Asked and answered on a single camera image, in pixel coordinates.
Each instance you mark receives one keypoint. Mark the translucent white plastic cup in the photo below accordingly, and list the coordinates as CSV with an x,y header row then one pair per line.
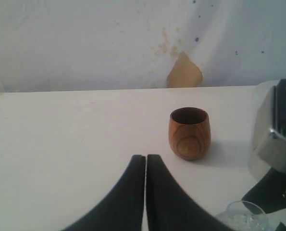
x,y
262,122

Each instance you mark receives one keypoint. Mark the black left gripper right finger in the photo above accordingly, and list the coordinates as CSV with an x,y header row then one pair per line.
x,y
168,206

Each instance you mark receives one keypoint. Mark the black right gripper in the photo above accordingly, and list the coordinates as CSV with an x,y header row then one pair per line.
x,y
280,108

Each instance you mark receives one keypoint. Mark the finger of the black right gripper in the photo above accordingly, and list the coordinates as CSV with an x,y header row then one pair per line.
x,y
269,193

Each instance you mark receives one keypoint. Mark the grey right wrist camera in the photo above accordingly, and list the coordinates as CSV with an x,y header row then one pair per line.
x,y
268,142

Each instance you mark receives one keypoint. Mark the brown wooden cup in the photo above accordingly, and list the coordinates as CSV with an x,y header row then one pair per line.
x,y
189,133

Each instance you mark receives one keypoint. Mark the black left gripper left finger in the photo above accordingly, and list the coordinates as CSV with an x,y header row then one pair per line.
x,y
122,208

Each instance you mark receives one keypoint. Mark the clear dome lid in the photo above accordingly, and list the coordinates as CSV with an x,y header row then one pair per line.
x,y
244,216

